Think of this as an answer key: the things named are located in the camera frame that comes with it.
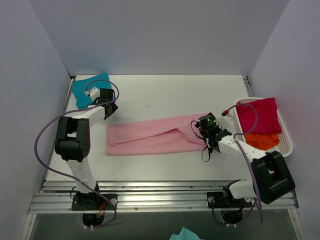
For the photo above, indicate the aluminium rail frame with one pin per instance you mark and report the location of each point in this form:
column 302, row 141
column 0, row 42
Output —
column 133, row 196

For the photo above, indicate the pink t shirt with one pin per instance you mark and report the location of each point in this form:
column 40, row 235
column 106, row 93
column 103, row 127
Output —
column 154, row 137

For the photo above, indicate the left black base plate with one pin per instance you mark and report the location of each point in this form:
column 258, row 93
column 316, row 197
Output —
column 89, row 202

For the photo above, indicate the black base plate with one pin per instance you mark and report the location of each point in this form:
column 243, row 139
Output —
column 89, row 202
column 221, row 200

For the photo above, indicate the mint green cloth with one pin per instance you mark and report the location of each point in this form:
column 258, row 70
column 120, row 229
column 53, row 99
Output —
column 185, row 234

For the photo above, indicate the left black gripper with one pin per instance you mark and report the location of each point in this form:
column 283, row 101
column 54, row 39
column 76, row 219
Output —
column 99, row 100

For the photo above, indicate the folded teal t shirt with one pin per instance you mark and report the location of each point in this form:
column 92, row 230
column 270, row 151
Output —
column 80, row 86

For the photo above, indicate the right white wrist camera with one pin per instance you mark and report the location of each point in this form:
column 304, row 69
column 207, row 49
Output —
column 226, row 121

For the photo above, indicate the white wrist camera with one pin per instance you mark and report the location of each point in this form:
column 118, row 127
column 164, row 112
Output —
column 93, row 93
column 226, row 121

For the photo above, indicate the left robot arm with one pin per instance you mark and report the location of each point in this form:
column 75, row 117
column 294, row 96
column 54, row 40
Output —
column 73, row 139

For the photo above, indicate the white plastic basket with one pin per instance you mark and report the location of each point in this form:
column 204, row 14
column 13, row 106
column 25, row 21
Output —
column 285, row 146

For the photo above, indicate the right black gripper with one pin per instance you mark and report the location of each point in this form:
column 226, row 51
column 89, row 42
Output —
column 203, row 130

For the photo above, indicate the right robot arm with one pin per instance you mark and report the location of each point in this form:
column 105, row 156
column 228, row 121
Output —
column 271, row 178

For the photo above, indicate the crimson t shirt in basket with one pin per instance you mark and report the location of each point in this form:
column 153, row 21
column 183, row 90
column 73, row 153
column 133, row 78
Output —
column 267, row 117

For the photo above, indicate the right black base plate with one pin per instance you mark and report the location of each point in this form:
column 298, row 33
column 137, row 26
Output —
column 221, row 200

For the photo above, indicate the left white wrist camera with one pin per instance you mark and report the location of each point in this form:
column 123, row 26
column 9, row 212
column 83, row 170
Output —
column 93, row 93

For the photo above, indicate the orange t shirt in basket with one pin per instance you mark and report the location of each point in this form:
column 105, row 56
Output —
column 262, row 141

